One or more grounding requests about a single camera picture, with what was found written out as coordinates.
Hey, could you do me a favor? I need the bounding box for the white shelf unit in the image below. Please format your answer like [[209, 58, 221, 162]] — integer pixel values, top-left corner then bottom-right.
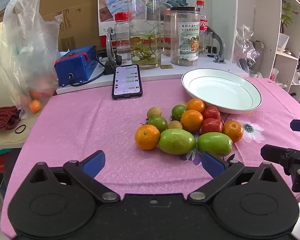
[[231, 0, 300, 105]]

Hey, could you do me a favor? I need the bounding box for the white platform board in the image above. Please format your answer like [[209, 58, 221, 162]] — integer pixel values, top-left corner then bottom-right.
[[55, 55, 249, 95]]

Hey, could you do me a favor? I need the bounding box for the black smartphone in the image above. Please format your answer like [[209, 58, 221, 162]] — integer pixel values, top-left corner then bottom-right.
[[112, 64, 143, 100]]

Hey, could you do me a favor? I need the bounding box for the blue machine box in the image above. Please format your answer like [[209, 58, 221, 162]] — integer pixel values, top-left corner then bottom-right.
[[54, 45, 98, 88]]

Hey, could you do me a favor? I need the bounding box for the crumpled clear plastic bag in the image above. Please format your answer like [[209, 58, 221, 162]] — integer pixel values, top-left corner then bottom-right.
[[234, 25, 262, 73]]

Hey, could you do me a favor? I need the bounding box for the cola bottle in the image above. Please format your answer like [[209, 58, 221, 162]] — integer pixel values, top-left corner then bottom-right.
[[196, 0, 208, 55]]

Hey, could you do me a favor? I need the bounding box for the green water plant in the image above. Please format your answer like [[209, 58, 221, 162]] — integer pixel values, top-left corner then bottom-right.
[[129, 0, 162, 68]]

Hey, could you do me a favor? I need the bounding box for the white plant pot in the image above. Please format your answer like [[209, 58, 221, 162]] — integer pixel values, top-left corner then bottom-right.
[[277, 33, 290, 52]]

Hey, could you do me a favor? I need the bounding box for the beige side table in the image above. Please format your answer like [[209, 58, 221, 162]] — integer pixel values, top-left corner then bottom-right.
[[0, 109, 40, 154]]

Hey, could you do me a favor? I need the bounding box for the green potted plant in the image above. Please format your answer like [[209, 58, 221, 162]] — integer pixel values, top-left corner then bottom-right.
[[280, 0, 300, 34]]

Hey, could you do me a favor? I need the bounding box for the green tomato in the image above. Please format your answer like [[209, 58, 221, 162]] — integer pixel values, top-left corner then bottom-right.
[[147, 116, 168, 133], [171, 104, 188, 121]]

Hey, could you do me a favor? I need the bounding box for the clear bottle with red cap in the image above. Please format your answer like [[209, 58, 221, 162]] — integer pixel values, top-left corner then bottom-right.
[[114, 12, 132, 61]]

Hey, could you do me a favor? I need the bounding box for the tall glass vase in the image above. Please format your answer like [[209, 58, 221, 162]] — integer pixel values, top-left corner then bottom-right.
[[126, 0, 163, 70]]

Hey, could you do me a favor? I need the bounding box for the red black striped cloth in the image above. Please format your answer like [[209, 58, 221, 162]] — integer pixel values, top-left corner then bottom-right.
[[0, 106, 22, 131]]

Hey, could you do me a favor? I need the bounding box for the small yellowish round fruit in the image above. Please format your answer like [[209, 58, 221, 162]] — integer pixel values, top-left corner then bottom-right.
[[147, 107, 162, 119], [167, 120, 183, 130]]

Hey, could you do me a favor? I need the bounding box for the brown cardboard box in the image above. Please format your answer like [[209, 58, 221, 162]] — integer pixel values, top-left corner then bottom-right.
[[39, 0, 102, 52]]

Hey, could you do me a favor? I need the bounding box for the labelled clear jar black lid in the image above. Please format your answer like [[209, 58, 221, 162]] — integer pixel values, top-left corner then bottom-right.
[[170, 7, 200, 67]]

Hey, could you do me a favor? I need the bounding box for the pink floral tablecloth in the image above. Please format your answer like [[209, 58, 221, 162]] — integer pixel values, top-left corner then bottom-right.
[[0, 76, 300, 239]]

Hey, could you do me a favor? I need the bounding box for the black cable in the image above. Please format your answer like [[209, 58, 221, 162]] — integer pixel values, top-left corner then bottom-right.
[[70, 65, 108, 87]]

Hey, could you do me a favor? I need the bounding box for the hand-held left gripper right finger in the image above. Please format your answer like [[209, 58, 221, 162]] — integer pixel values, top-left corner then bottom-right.
[[187, 151, 282, 204]]

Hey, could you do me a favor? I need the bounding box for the red wax apple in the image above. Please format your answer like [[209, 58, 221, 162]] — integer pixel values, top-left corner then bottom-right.
[[202, 106, 221, 120], [201, 118, 223, 134]]

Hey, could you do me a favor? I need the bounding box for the large green mango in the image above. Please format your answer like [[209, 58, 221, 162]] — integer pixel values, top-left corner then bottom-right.
[[197, 132, 233, 156], [158, 128, 197, 155]]

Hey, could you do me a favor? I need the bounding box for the white plate with dark rim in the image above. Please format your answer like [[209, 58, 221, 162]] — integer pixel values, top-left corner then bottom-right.
[[181, 68, 262, 114]]

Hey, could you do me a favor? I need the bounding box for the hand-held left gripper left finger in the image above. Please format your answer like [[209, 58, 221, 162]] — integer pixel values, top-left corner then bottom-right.
[[27, 150, 121, 203]]

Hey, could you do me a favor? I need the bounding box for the grey metal bracket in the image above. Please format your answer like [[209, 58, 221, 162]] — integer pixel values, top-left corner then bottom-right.
[[207, 28, 227, 63], [106, 27, 122, 65]]

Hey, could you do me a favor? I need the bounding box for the black power plug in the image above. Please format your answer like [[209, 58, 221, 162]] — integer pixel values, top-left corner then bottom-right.
[[104, 61, 115, 75]]

